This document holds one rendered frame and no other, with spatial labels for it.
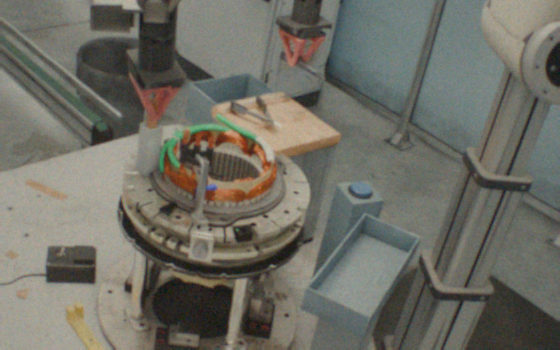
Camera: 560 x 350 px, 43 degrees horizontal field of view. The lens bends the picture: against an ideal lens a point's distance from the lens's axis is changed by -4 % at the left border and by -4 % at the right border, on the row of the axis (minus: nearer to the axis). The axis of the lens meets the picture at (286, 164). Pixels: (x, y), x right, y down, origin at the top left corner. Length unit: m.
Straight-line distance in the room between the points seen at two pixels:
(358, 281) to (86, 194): 0.76
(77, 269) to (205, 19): 2.57
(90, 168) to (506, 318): 1.76
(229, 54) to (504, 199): 2.60
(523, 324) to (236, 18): 1.98
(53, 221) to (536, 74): 1.04
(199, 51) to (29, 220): 2.45
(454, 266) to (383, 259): 0.19
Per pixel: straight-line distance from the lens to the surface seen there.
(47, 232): 1.61
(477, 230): 1.37
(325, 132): 1.52
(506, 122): 1.27
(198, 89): 1.60
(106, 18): 1.08
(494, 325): 2.88
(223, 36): 3.78
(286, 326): 1.42
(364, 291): 1.19
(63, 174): 1.79
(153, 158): 1.22
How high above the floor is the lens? 1.78
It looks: 31 degrees down
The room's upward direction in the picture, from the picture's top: 12 degrees clockwise
